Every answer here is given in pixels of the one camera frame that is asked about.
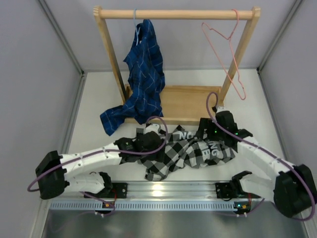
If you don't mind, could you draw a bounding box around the black white checkered shirt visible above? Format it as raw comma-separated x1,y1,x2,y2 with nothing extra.
138,125,235,181

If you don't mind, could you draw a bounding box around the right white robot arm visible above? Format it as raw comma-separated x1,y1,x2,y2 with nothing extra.
196,111,317,219

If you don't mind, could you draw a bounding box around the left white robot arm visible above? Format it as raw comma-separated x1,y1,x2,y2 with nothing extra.
35,131,166,200

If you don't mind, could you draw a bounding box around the blue plaid shirt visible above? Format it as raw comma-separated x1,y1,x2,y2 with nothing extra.
100,19,165,136

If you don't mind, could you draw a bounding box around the wooden clothes rack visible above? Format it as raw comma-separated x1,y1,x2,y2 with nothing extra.
93,6,261,125

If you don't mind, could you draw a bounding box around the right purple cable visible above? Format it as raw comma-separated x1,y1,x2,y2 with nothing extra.
207,92,316,221

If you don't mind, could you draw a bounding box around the purple cable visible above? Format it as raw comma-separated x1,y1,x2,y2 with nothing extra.
207,92,316,221
27,116,169,193

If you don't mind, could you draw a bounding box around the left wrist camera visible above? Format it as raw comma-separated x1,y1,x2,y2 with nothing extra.
144,123,161,135

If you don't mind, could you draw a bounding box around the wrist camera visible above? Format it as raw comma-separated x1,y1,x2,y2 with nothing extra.
212,106,226,114
144,123,161,135

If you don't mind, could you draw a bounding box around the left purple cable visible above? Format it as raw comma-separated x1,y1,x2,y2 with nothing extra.
27,116,169,193

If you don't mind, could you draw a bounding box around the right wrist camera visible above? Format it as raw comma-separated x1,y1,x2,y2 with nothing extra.
212,106,226,114

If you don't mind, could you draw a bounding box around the aluminium mounting rail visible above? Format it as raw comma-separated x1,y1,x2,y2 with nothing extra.
41,180,273,199

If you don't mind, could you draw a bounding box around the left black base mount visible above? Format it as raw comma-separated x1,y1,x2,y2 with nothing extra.
86,182,128,199

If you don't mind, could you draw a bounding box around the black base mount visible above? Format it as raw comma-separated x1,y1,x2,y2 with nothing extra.
86,182,128,199
215,182,243,201

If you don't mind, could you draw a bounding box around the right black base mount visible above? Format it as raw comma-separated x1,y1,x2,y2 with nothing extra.
215,182,243,201

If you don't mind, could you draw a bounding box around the slotted grey cable duct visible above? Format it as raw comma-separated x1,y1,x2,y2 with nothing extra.
50,199,249,212

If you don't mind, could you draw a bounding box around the pink wire hanger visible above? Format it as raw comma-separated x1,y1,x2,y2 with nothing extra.
201,9,246,101

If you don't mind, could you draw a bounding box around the light blue wire hanger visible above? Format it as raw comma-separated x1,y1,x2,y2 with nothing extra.
133,8,140,46

